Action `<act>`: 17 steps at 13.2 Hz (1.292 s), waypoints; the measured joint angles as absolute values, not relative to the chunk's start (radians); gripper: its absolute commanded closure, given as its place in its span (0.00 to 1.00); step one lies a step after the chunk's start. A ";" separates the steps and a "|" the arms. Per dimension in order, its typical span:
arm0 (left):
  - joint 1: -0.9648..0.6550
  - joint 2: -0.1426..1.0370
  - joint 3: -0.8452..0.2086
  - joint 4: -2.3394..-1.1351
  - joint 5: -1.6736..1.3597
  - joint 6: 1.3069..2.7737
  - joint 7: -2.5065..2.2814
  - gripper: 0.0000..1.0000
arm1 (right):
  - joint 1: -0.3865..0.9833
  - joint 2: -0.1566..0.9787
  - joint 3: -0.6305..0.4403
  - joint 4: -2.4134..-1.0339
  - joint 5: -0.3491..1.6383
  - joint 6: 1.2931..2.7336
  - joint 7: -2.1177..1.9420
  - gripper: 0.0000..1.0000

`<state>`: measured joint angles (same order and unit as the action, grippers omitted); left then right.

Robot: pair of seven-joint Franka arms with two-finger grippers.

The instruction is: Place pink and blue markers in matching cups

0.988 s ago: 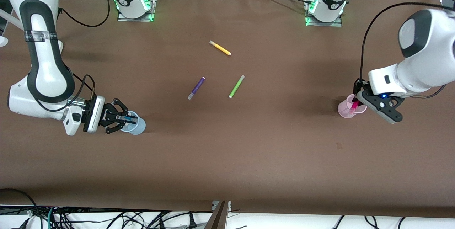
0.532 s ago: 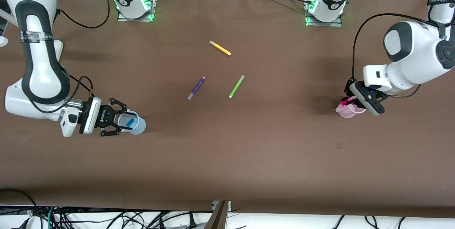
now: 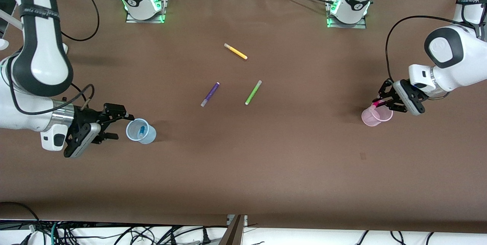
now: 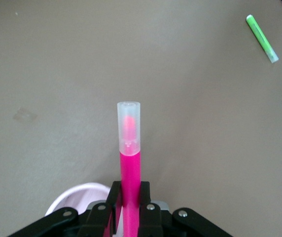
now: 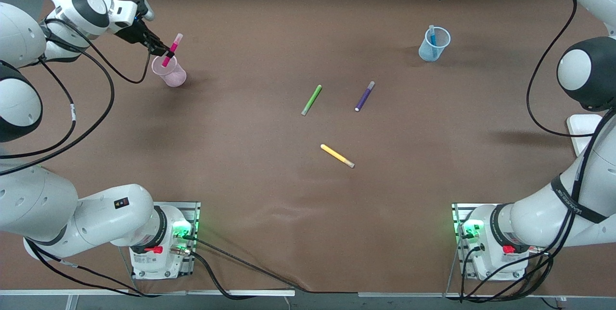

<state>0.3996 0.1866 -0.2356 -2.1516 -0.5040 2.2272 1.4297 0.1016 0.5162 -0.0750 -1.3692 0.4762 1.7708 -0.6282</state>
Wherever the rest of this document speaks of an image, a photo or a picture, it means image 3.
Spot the purple marker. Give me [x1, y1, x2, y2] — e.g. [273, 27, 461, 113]
[200, 82, 220, 108]

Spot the black looped floor cable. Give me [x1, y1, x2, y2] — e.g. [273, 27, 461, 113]
[0, 201, 43, 245]

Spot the brown table leg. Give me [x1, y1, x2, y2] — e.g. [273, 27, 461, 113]
[218, 215, 246, 245]

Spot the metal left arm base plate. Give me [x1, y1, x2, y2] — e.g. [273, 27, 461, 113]
[326, 0, 367, 29]

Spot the translucent blue cup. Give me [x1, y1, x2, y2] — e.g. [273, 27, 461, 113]
[126, 118, 157, 145]

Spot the yellow marker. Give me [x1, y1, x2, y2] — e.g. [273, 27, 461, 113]
[224, 43, 248, 60]

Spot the translucent pink cup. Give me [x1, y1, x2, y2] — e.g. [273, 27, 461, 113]
[361, 102, 394, 127]

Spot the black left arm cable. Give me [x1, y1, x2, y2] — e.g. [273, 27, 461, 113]
[385, 15, 481, 83]

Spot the green marker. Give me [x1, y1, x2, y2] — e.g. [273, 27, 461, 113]
[244, 80, 263, 106]

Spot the brown table cover sheet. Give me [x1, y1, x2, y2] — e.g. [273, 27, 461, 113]
[0, 0, 487, 234]

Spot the white desk lamp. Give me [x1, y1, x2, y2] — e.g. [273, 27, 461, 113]
[0, 9, 69, 54]

